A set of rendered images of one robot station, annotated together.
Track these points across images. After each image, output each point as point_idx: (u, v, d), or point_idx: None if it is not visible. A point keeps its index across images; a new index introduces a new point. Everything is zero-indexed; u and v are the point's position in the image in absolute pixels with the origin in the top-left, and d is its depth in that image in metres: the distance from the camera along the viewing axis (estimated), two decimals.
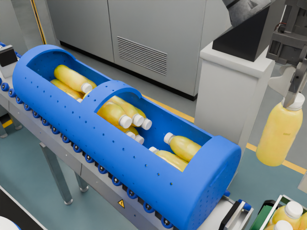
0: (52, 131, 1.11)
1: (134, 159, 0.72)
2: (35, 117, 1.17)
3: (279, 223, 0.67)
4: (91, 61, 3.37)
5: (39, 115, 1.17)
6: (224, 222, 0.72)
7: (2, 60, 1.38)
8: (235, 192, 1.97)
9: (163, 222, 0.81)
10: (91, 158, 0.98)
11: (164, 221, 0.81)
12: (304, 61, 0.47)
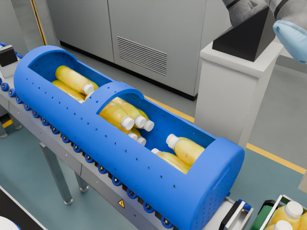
0: (52, 130, 1.11)
1: (137, 162, 0.71)
2: (34, 117, 1.18)
3: (279, 223, 0.67)
4: (91, 61, 3.37)
5: (39, 117, 1.18)
6: (224, 222, 0.72)
7: (2, 60, 1.38)
8: (235, 192, 1.97)
9: (162, 220, 0.81)
10: (91, 159, 0.98)
11: (164, 220, 0.81)
12: None
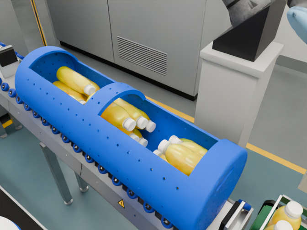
0: (52, 128, 1.11)
1: (139, 163, 0.71)
2: (33, 116, 1.18)
3: (279, 223, 0.67)
4: (91, 61, 3.37)
5: (37, 117, 1.18)
6: (224, 222, 0.72)
7: (2, 60, 1.38)
8: (235, 192, 1.97)
9: (163, 218, 0.81)
10: (90, 160, 0.99)
11: (164, 219, 0.81)
12: None
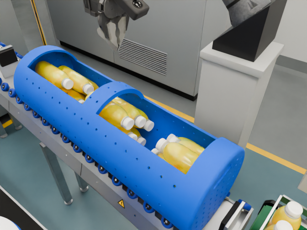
0: (52, 130, 1.11)
1: (137, 161, 0.71)
2: (34, 117, 1.18)
3: (279, 223, 0.67)
4: (91, 61, 3.37)
5: (39, 117, 1.18)
6: (224, 222, 0.72)
7: (2, 60, 1.38)
8: (235, 192, 1.97)
9: (162, 220, 0.81)
10: (91, 159, 0.98)
11: (164, 220, 0.81)
12: (99, 14, 0.62)
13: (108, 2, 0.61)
